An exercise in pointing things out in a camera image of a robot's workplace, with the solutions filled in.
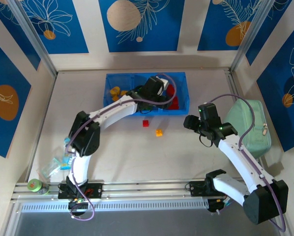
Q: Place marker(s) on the small orange lego brick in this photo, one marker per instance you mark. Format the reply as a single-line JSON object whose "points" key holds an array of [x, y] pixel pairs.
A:
{"points": [[159, 133]]}

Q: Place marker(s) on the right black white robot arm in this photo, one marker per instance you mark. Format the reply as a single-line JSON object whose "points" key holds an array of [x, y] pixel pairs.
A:
{"points": [[238, 159]]}

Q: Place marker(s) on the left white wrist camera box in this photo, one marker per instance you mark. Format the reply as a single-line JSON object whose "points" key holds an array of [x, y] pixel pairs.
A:
{"points": [[165, 83]]}

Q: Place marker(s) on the red sloped lego brick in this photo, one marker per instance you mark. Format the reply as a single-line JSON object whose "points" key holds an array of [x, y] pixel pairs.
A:
{"points": [[174, 103]]}

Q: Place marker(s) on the long orange lego brick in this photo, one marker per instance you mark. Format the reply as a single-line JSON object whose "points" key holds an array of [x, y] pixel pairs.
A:
{"points": [[114, 99]]}

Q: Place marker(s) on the aluminium frame post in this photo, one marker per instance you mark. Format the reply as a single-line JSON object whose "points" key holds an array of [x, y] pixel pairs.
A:
{"points": [[250, 37], [33, 37]]}

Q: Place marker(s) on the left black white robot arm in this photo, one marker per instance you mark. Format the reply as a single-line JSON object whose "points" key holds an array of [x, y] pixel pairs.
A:
{"points": [[112, 115]]}

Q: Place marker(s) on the aluminium side rail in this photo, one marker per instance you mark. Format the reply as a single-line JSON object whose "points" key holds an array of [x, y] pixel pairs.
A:
{"points": [[234, 86]]}

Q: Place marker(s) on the green tape roll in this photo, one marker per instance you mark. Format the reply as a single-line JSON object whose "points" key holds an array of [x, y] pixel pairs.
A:
{"points": [[34, 185]]}

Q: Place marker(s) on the mint green zipper case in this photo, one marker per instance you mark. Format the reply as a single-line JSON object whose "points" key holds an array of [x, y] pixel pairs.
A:
{"points": [[260, 137]]}

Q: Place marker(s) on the small red lego brick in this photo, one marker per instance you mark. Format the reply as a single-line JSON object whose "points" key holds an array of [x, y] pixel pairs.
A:
{"points": [[145, 123]]}

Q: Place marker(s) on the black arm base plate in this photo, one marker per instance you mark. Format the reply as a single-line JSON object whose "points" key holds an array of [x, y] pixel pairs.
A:
{"points": [[196, 189], [95, 190]]}

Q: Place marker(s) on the aluminium front rail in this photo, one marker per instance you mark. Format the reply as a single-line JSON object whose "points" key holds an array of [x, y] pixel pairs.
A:
{"points": [[142, 188]]}

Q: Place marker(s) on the blue three-compartment bin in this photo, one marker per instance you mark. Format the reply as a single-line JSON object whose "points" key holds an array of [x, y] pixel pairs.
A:
{"points": [[117, 81]]}

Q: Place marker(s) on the red lego cube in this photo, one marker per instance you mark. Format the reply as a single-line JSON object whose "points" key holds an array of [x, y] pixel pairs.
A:
{"points": [[171, 90]]}

